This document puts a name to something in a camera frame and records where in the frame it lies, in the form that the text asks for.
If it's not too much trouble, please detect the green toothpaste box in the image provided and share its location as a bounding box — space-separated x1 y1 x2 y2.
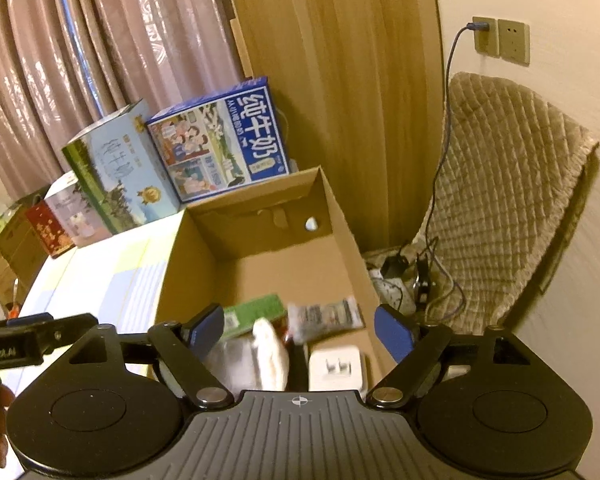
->
221 294 287 341

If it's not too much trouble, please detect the white cylindrical bottle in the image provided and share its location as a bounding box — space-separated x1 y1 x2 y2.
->
252 318 289 391

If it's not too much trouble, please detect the white square night light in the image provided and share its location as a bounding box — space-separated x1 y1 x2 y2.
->
308 344 367 398

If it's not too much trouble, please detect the clear packet of screws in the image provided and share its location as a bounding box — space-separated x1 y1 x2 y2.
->
287 297 365 344

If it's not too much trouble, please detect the black lighter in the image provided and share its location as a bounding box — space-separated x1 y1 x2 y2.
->
285 338 309 392

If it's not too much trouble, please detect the brown cardboard carton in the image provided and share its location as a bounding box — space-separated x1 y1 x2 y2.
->
0 207 47 306

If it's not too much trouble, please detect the black power adapter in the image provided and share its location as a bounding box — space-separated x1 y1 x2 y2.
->
379 251 439 311

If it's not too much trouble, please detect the red gift box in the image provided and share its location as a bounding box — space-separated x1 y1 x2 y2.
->
26 200 74 258

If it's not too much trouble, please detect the checkered bed sheet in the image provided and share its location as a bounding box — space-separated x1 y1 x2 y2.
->
0 209 186 461

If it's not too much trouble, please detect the white humidifier box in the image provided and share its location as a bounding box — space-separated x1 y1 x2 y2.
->
45 171 112 248

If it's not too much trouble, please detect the brown cardboard box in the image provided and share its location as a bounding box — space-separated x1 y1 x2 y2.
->
155 168 396 384

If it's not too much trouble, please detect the green light-blue milk box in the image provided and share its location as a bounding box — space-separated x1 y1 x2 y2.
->
62 100 181 234

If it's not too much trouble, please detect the blue milk carton box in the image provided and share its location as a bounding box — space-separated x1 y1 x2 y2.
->
146 77 290 204

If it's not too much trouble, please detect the quilted beige chair cover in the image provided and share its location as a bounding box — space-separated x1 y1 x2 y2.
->
416 73 598 335

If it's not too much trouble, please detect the pink curtain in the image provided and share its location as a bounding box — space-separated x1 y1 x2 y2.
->
0 0 242 200

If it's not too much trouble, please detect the wooden wardrobe panel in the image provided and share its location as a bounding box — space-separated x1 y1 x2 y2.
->
233 0 443 250

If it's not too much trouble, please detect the wall socket with plug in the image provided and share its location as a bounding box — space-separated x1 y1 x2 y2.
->
471 16 500 58

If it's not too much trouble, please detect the empty wall socket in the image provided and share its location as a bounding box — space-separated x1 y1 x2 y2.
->
498 20 530 66

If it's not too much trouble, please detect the dark charging cable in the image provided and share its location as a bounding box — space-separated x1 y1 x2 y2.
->
421 22 491 311

